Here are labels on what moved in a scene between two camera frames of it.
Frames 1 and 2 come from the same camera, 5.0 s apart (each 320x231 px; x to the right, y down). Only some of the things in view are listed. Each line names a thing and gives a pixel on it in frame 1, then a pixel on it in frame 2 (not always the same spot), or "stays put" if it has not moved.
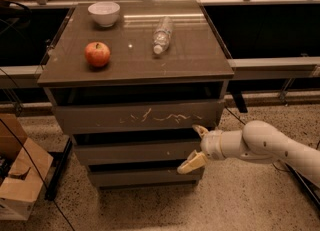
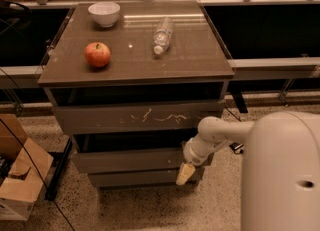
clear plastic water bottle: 161,35 stays put
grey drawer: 137,151 to 129,161
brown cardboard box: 27,172 stays put
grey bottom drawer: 143,176 stays put
